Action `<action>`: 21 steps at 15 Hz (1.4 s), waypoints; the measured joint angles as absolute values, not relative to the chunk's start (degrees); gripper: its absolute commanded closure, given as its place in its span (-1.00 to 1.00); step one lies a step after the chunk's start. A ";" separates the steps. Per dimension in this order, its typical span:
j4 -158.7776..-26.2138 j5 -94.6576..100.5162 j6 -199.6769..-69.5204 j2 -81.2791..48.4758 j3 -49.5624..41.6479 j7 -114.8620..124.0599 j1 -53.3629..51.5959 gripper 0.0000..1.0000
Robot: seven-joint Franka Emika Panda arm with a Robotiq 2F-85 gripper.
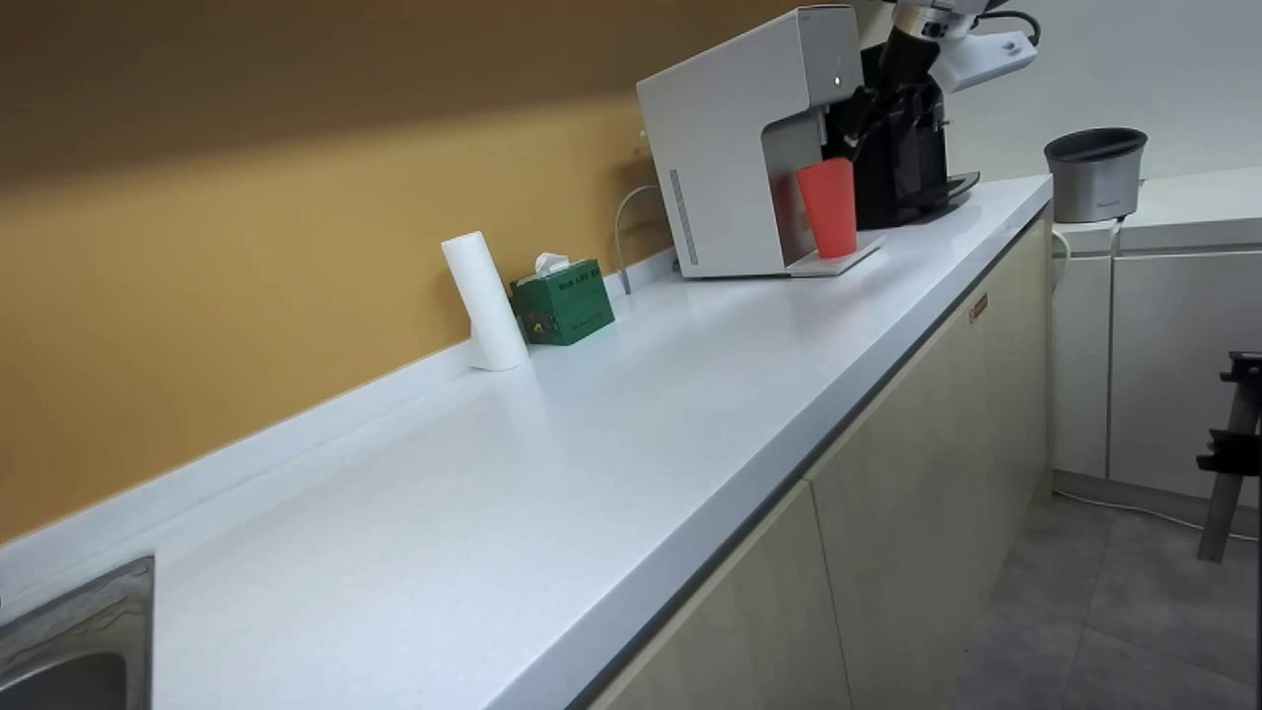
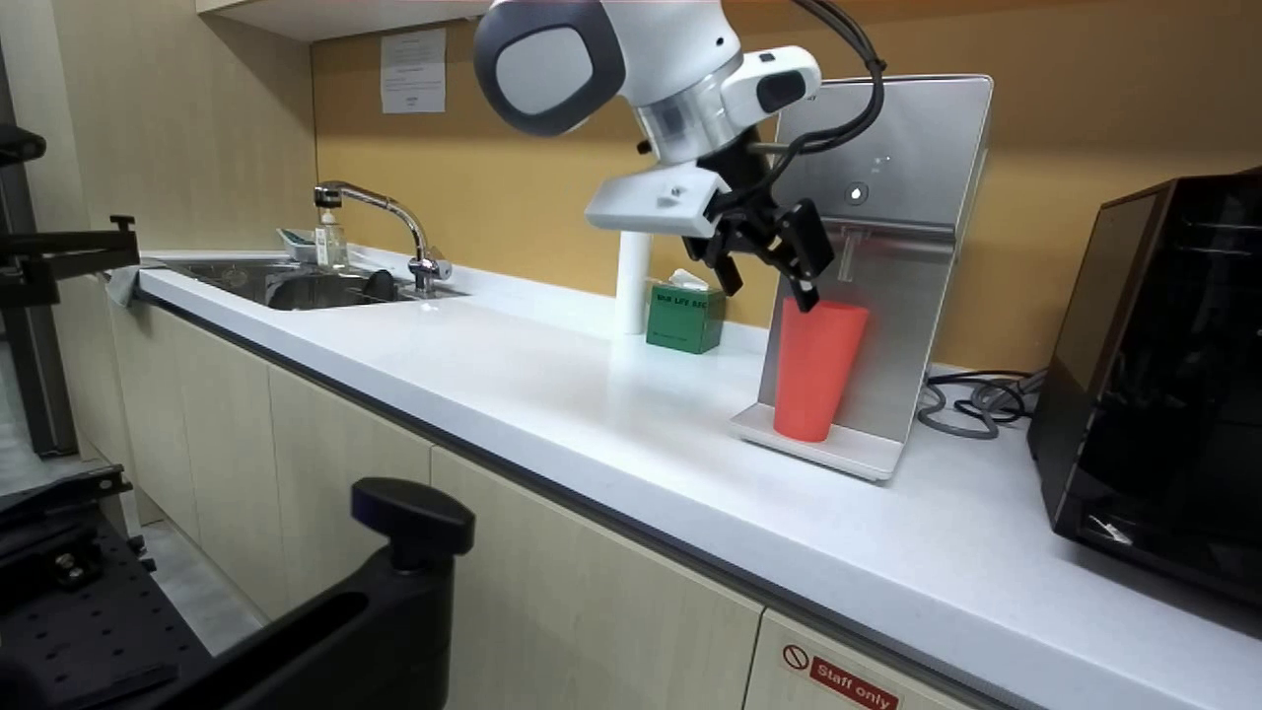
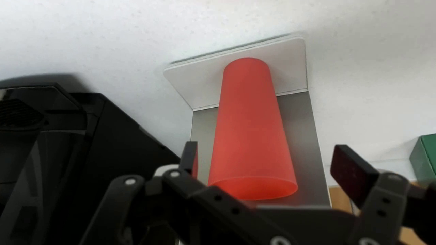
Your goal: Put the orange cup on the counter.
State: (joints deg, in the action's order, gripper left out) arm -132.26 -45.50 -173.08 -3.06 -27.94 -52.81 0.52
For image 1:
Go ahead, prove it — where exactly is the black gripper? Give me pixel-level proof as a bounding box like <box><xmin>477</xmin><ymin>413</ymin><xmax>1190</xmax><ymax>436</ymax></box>
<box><xmin>826</xmin><ymin>5</ymin><xmax>948</xmax><ymax>163</ymax></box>

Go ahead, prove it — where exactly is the orange plastic cup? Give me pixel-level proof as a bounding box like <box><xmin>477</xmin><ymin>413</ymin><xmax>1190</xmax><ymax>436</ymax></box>
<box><xmin>798</xmin><ymin>154</ymin><xmax>865</xmax><ymax>265</ymax></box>

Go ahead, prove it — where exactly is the black countertop oven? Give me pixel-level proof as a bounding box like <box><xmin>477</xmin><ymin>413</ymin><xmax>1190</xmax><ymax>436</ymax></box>
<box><xmin>853</xmin><ymin>76</ymin><xmax>986</xmax><ymax>229</ymax></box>

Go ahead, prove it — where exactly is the silver water dispenser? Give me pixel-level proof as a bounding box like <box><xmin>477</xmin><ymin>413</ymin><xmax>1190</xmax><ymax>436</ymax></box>
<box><xmin>635</xmin><ymin>5</ymin><xmax>889</xmax><ymax>285</ymax></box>

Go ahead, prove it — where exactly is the grey bucket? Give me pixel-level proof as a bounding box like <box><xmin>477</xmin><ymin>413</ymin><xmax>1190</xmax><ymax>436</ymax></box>
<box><xmin>1040</xmin><ymin>127</ymin><xmax>1153</xmax><ymax>229</ymax></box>

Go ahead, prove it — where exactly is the green tissue box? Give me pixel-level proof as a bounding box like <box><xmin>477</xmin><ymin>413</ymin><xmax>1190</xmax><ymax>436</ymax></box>
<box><xmin>510</xmin><ymin>248</ymin><xmax>619</xmax><ymax>352</ymax></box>

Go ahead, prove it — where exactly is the beige cabinet door with sticker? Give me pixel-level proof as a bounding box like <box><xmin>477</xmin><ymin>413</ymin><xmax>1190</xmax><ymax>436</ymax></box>
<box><xmin>803</xmin><ymin>213</ymin><xmax>1057</xmax><ymax>710</ymax></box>

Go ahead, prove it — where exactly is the white paper roll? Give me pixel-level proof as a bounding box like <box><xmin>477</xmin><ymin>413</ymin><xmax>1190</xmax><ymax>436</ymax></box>
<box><xmin>438</xmin><ymin>229</ymin><xmax>531</xmax><ymax>376</ymax></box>

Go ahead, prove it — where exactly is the white side cabinet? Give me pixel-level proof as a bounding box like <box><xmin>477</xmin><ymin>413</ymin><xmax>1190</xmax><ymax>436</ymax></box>
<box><xmin>1044</xmin><ymin>164</ymin><xmax>1262</xmax><ymax>511</ymax></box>

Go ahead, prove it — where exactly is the black tripod stand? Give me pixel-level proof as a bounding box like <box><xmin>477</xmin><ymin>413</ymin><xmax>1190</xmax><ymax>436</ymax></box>
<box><xmin>1190</xmin><ymin>348</ymin><xmax>1262</xmax><ymax>569</ymax></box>

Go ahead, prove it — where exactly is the stainless steel sink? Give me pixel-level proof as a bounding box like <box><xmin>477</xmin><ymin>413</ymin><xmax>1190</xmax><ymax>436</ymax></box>
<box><xmin>0</xmin><ymin>552</ymin><xmax>159</xmax><ymax>710</ymax></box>

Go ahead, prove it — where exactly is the thin white hanging cable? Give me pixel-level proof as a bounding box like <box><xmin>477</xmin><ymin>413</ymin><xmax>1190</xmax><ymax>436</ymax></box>
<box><xmin>1099</xmin><ymin>216</ymin><xmax>1124</xmax><ymax>482</ymax></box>

